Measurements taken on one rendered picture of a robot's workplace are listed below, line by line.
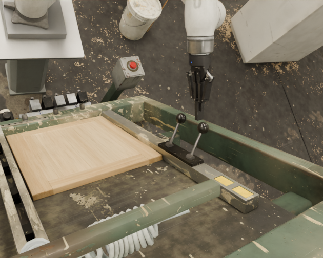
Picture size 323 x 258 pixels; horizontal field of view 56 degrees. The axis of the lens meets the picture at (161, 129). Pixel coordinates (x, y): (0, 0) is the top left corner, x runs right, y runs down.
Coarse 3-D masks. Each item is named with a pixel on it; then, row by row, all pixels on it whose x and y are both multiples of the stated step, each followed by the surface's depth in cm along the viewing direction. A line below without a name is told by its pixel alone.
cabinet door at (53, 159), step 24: (96, 120) 146; (24, 144) 121; (48, 144) 121; (72, 144) 120; (96, 144) 120; (120, 144) 119; (144, 144) 117; (24, 168) 102; (48, 168) 102; (72, 168) 101; (96, 168) 100; (120, 168) 100; (48, 192) 89
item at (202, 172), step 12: (120, 120) 138; (132, 132) 126; (144, 132) 123; (156, 144) 111; (168, 156) 105; (180, 168) 100; (192, 168) 94; (204, 168) 93; (204, 180) 90; (216, 180) 86; (228, 192) 82; (252, 192) 80; (240, 204) 79; (252, 204) 79
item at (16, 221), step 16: (0, 128) 124; (0, 144) 110; (0, 160) 105; (0, 176) 87; (16, 176) 86; (16, 192) 79; (16, 208) 78; (32, 208) 71; (16, 224) 66; (32, 224) 66; (16, 240) 61; (32, 240) 37; (48, 240) 61
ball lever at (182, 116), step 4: (176, 116) 106; (180, 116) 105; (184, 116) 106; (176, 120) 106; (180, 120) 105; (184, 120) 106; (176, 128) 107; (172, 136) 107; (172, 140) 107; (168, 144) 107; (172, 144) 107
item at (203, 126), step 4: (200, 124) 96; (204, 124) 96; (200, 128) 96; (204, 128) 96; (208, 128) 96; (200, 132) 97; (204, 132) 96; (200, 136) 97; (196, 140) 97; (196, 144) 97; (192, 148) 98; (192, 152) 98; (188, 156) 97; (192, 156) 97
